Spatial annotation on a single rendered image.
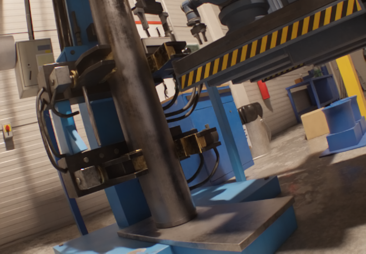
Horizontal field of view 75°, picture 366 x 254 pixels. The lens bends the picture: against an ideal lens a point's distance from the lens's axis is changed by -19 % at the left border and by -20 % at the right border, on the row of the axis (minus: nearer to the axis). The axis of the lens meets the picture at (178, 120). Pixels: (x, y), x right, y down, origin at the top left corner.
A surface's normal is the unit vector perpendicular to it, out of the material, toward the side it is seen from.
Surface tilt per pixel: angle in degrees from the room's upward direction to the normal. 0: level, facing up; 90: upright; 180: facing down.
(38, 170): 90
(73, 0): 90
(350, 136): 90
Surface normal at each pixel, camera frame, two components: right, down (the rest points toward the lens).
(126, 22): 0.59, -0.25
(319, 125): -0.43, 0.08
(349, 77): -0.72, 0.19
